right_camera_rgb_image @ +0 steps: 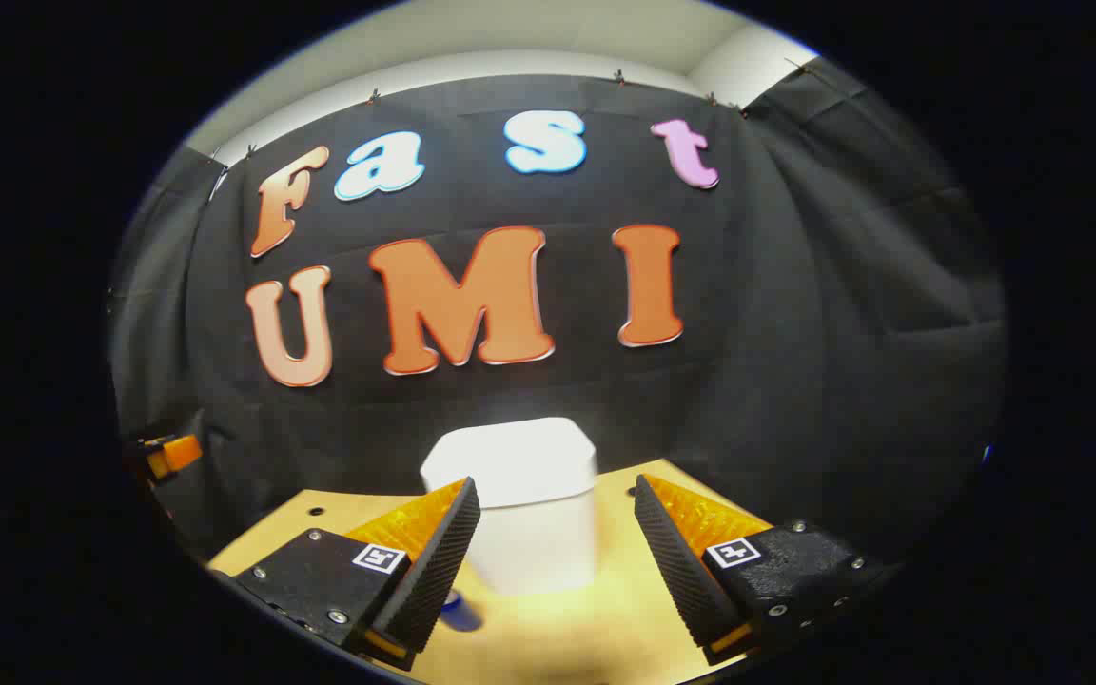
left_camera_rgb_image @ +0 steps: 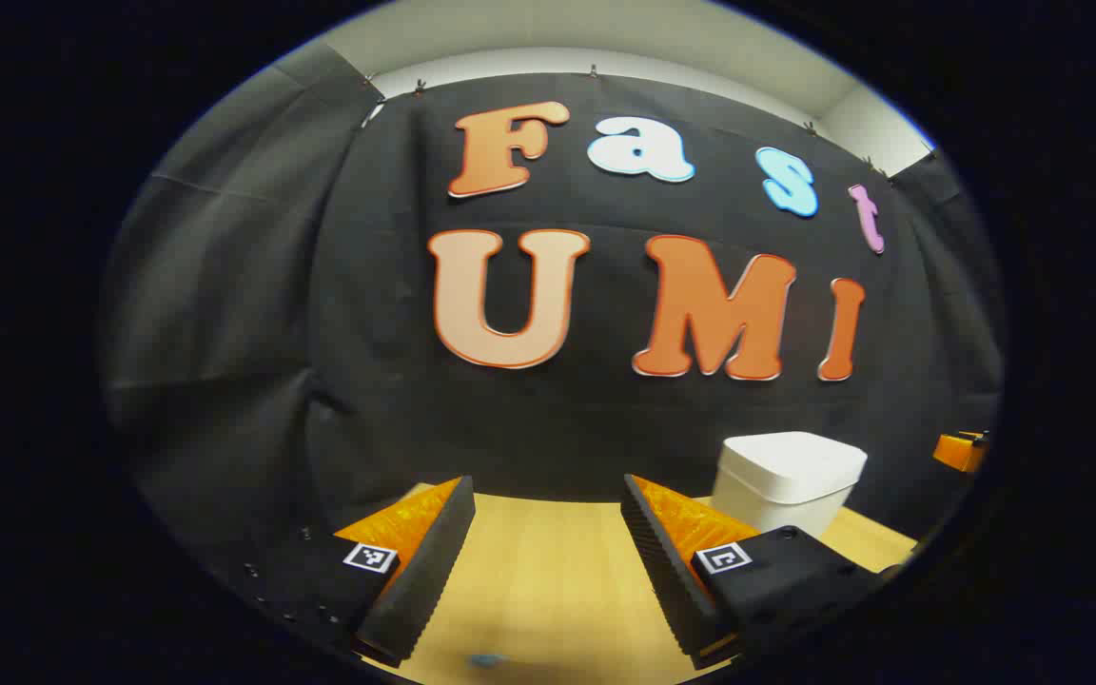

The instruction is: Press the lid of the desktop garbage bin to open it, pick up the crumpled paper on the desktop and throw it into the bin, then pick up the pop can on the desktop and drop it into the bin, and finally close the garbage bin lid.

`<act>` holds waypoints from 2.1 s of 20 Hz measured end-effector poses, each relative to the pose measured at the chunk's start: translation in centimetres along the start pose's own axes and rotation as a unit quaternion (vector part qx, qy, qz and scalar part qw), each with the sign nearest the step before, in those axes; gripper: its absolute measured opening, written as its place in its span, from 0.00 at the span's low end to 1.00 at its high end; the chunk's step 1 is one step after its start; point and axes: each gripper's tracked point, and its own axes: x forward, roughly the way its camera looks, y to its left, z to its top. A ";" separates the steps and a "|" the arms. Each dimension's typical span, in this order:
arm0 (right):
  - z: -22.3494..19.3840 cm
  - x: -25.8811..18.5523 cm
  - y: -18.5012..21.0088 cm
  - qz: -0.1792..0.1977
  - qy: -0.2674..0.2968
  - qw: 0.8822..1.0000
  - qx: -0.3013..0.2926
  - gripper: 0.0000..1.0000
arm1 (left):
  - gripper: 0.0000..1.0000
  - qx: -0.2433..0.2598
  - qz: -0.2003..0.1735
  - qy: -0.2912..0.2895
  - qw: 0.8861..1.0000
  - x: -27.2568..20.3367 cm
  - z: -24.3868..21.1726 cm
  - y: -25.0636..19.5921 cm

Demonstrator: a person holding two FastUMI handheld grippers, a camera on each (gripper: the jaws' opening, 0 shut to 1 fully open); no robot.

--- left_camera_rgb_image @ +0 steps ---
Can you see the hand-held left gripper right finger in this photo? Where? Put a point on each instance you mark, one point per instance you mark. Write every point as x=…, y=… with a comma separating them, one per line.
x=667, y=580

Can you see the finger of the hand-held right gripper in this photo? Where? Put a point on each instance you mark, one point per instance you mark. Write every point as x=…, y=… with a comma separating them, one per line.
x=959, y=450

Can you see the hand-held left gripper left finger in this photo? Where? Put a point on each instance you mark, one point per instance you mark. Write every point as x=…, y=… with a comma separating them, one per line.
x=420, y=580

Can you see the blue paper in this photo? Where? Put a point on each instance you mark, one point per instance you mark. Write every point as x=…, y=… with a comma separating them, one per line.
x=488, y=658

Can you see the white desktop garbage bin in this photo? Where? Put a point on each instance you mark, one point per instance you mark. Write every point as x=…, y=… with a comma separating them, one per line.
x=786, y=476

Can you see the wooden desktop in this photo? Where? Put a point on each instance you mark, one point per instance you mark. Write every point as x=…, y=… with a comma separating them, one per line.
x=548, y=590

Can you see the black backdrop cloth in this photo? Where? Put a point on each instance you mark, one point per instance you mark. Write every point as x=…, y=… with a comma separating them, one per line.
x=320, y=285

